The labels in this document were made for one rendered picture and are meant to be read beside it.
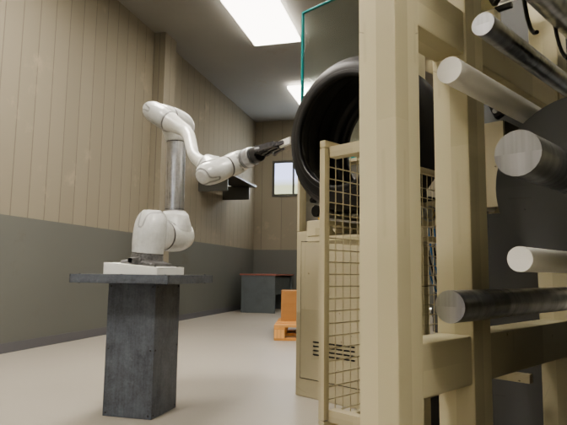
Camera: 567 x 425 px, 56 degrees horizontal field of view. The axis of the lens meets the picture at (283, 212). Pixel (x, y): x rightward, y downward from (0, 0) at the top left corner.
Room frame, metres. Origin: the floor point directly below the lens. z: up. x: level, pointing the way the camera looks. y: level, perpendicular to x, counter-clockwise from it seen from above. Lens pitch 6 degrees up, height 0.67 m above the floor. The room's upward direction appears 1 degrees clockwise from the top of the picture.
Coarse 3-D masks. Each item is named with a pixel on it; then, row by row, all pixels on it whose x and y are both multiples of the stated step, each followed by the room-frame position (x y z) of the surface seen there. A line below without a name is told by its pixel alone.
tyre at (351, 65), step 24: (336, 72) 1.90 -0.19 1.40; (312, 96) 1.97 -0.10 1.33; (336, 96) 2.13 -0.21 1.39; (432, 96) 1.82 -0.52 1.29; (312, 120) 2.15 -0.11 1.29; (336, 120) 2.22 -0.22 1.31; (432, 120) 1.78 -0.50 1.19; (312, 144) 2.18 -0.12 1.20; (432, 144) 1.79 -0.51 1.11; (312, 168) 2.16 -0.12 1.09; (432, 168) 1.85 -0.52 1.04; (312, 192) 1.99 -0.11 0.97
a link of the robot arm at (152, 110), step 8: (144, 104) 2.68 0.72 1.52; (152, 104) 2.65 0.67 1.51; (160, 104) 2.66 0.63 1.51; (144, 112) 2.67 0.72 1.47; (152, 112) 2.63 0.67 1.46; (160, 112) 2.61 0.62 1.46; (176, 112) 2.72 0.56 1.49; (152, 120) 2.64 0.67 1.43; (160, 120) 2.61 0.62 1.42; (160, 128) 2.73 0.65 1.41
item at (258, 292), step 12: (252, 276) 9.02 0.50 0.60; (264, 276) 8.96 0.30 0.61; (276, 276) 10.08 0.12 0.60; (288, 276) 10.02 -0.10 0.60; (252, 288) 9.02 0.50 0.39; (264, 288) 8.96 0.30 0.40; (276, 288) 9.13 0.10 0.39; (288, 288) 9.89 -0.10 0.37; (252, 300) 9.02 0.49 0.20; (264, 300) 8.96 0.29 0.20; (276, 300) 10.08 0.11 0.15; (252, 312) 9.02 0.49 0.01; (264, 312) 8.96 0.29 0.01
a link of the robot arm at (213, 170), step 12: (168, 120) 2.60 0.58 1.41; (180, 120) 2.60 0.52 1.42; (180, 132) 2.58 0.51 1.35; (192, 132) 2.55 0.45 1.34; (192, 144) 2.46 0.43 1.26; (192, 156) 2.40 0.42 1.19; (204, 156) 2.36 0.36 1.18; (216, 156) 2.37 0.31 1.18; (204, 168) 2.30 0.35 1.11; (216, 168) 2.32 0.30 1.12; (228, 168) 2.36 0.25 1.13; (204, 180) 2.31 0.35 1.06; (216, 180) 2.34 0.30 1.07
